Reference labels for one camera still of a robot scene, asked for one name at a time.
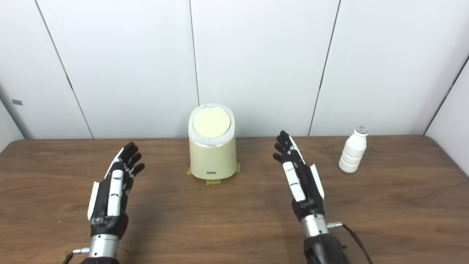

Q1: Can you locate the cream-colored round bin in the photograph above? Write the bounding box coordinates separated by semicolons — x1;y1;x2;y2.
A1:
188;103;237;180

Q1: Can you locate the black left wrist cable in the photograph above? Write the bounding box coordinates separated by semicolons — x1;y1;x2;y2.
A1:
62;247;90;264

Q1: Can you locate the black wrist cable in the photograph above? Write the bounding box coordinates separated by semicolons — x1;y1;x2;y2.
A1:
327;221;373;264
62;247;90;264

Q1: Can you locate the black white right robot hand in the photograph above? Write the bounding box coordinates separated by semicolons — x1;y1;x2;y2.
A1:
273;130;326;222

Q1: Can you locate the cream round bin lid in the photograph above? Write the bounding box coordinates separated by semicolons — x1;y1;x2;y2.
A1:
192;107;232;138

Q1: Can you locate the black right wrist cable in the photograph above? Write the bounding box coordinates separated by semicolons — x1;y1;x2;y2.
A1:
327;221;373;264

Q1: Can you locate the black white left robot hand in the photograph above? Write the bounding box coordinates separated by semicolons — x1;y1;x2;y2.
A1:
87;142;145;239

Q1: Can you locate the small white plastic bottle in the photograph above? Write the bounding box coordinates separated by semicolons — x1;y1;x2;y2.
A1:
339;126;369;173

